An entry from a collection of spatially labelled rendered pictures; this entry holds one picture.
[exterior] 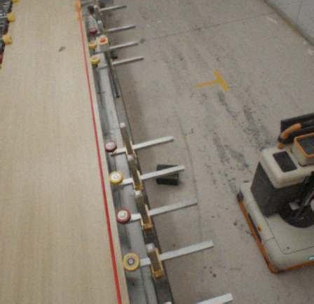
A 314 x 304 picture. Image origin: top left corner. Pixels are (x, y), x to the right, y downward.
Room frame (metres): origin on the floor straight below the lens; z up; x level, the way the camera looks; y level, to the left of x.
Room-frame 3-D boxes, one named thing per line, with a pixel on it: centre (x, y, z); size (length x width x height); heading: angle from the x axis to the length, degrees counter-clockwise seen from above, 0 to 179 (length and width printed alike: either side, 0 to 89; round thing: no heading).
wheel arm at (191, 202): (0.73, 0.05, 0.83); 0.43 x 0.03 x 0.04; 97
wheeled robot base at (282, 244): (0.85, -0.94, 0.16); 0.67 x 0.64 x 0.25; 6
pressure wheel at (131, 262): (0.46, 0.21, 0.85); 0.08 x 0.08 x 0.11
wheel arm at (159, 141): (1.22, 0.11, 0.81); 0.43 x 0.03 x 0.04; 97
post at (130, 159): (0.93, 0.16, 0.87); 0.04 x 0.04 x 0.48; 7
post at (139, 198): (0.68, 0.13, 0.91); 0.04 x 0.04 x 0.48; 7
